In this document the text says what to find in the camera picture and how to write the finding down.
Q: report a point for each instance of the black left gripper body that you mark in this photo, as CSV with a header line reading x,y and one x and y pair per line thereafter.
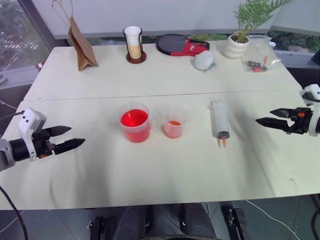
x,y
43,143

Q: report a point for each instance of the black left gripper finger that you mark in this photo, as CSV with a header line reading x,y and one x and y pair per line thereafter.
x,y
60,130
71,145

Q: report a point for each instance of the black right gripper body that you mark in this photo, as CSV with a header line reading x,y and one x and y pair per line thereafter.
x,y
301,122

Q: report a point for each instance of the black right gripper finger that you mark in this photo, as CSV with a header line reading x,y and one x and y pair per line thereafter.
x,y
273,123
282,112

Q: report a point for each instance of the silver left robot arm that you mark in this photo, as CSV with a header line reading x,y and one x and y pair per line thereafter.
x,y
7,152

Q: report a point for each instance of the clear plastic syringe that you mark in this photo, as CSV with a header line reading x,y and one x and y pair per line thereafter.
x,y
220,120

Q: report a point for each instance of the large beaker of red liquid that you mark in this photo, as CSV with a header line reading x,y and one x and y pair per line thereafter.
x,y
135,125

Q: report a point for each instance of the small beaker of orange liquid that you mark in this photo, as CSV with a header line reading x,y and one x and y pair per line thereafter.
x,y
175,127

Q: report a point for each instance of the clear plastic bag with parts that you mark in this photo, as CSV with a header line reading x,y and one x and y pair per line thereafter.
x,y
260,57

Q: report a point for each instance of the dark object at window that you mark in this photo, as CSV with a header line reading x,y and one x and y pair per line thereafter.
x,y
316,56

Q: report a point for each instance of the small brown object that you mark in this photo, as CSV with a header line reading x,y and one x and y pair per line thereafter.
x,y
39,66

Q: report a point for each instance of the white ribbed plant pot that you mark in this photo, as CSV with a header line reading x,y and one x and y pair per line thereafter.
x,y
235,47

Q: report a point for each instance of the brown paper bag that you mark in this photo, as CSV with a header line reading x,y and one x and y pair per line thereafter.
x,y
85,50

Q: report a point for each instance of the white round mesh bundle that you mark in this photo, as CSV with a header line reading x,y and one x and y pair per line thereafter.
x,y
203,60

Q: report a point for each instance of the green leafy plant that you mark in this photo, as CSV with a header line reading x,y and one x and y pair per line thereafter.
x,y
246,15

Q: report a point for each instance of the black red paddle case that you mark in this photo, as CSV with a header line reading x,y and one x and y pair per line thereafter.
x,y
175,45

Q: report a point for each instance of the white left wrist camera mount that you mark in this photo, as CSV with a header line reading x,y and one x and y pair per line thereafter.
x,y
28,120

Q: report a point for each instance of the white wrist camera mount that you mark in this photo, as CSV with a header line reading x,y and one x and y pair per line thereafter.
x,y
313,93
28,120

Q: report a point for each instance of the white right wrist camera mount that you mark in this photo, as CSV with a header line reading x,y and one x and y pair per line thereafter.
x,y
313,93

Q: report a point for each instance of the black table frame bracket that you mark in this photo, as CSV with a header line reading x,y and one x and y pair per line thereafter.
x,y
238,222
96,228

